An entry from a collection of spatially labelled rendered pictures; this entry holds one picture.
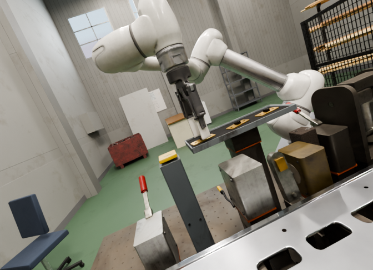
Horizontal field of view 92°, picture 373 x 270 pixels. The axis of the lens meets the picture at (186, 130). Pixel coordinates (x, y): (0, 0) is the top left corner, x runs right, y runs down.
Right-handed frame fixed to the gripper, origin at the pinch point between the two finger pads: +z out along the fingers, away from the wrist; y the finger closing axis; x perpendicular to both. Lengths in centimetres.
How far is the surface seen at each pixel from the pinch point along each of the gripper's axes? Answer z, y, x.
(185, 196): 18.4, 0.8, -13.1
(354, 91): 2.9, 24.8, 34.2
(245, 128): 4.2, 8.3, 11.1
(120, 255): 50, -37, -49
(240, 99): 87, -627, 463
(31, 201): 31, -169, -139
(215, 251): 20.0, 23.2, -14.8
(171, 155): 4.1, 0.3, -12.0
